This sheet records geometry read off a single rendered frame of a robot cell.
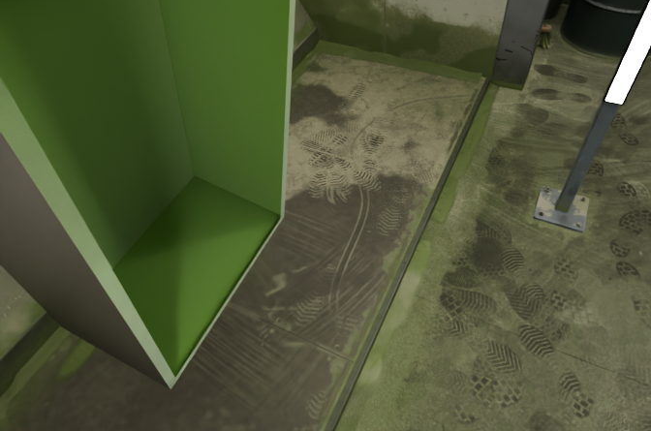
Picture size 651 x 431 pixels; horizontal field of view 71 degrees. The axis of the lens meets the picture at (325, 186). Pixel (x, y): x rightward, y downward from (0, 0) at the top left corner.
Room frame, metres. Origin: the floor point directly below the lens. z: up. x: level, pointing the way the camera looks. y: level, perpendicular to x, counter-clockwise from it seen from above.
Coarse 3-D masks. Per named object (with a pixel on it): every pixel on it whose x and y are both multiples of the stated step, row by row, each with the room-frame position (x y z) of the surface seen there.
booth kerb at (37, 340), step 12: (312, 36) 2.64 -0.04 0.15; (300, 48) 2.51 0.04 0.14; (312, 48) 2.62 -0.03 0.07; (300, 60) 2.50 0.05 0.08; (36, 324) 0.85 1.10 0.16; (48, 324) 0.87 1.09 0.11; (24, 336) 0.81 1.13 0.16; (36, 336) 0.82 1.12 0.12; (48, 336) 0.84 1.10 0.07; (12, 348) 0.76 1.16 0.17; (24, 348) 0.78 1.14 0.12; (36, 348) 0.80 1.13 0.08; (0, 360) 0.72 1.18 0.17; (12, 360) 0.74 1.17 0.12; (24, 360) 0.75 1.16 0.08; (0, 372) 0.70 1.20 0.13; (12, 372) 0.71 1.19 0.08; (0, 384) 0.68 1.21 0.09; (0, 396) 0.65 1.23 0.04
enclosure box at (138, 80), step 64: (0, 0) 0.75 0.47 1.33; (64, 0) 0.85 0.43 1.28; (128, 0) 0.98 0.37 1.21; (192, 0) 1.01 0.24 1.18; (256, 0) 0.93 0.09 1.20; (0, 64) 0.72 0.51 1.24; (64, 64) 0.82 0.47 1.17; (128, 64) 0.95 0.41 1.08; (192, 64) 1.05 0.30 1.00; (256, 64) 0.94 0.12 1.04; (0, 128) 0.35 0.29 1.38; (64, 128) 0.78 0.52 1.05; (128, 128) 0.92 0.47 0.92; (192, 128) 1.09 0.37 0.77; (256, 128) 0.97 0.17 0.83; (0, 192) 0.41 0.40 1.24; (64, 192) 0.38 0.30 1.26; (128, 192) 0.88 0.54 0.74; (192, 192) 1.06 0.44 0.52; (256, 192) 1.00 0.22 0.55; (0, 256) 0.55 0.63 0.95; (64, 256) 0.40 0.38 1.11; (128, 256) 0.82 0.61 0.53; (192, 256) 0.82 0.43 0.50; (256, 256) 0.80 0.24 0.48; (64, 320) 0.57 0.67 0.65; (128, 320) 0.40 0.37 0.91; (192, 320) 0.62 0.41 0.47
